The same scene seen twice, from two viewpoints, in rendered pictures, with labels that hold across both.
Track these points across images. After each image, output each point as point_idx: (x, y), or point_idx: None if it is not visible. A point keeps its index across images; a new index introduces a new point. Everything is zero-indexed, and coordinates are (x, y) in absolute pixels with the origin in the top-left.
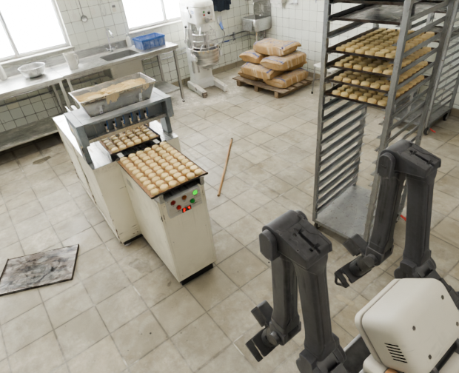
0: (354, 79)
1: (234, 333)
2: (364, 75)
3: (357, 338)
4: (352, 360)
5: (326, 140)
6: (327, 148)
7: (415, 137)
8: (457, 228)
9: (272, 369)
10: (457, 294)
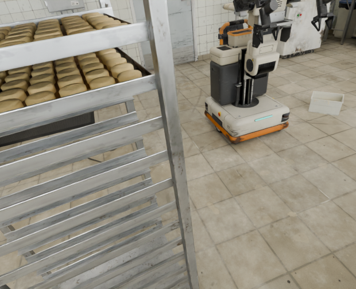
0: (98, 20)
1: (330, 206)
2: (55, 27)
3: (277, 23)
4: (282, 22)
5: (159, 214)
6: (157, 233)
7: None
8: (35, 249)
9: (292, 176)
10: (236, 2)
